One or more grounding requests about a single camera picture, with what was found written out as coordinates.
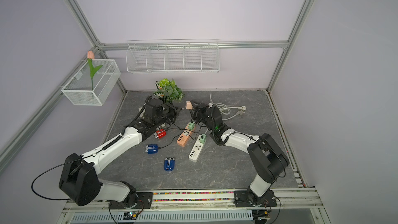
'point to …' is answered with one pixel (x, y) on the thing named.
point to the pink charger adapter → (188, 105)
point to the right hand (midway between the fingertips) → (187, 102)
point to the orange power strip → (185, 136)
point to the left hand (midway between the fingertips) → (183, 107)
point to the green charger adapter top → (191, 125)
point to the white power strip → (197, 146)
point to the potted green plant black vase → (168, 91)
